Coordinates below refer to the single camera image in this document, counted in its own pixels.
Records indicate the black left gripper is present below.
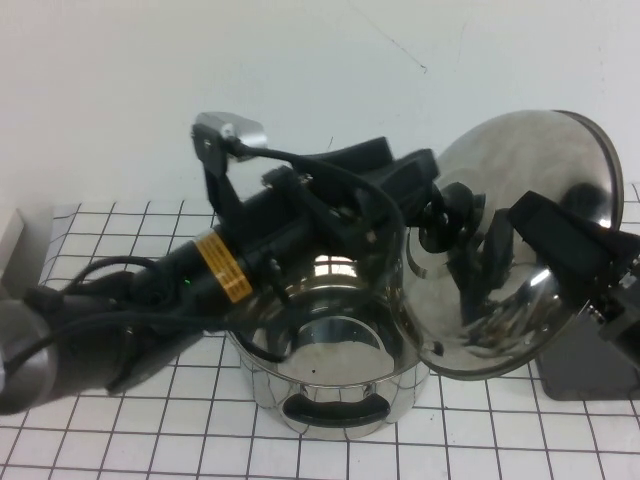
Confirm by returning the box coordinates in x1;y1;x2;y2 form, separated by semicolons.
238;135;441;262

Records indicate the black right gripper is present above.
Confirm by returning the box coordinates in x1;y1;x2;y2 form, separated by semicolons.
507;190;640;347

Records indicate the steel pot lid black knob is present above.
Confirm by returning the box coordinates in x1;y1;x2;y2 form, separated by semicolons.
402;109;624;384

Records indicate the stainless steel cooking pot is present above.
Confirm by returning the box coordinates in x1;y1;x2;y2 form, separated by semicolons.
234;247;432;442

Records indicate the white black checked tablecloth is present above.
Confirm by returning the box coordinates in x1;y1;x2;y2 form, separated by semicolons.
0;184;640;480

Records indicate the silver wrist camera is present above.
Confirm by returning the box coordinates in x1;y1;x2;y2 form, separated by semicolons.
192;112;266;164

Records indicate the black tray wire lid rack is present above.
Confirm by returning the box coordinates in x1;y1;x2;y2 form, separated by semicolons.
542;344;640;401

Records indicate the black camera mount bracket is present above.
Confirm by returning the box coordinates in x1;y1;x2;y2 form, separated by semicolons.
192;124;247;212

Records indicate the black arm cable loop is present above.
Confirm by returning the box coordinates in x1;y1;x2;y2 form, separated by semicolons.
64;254;174;304

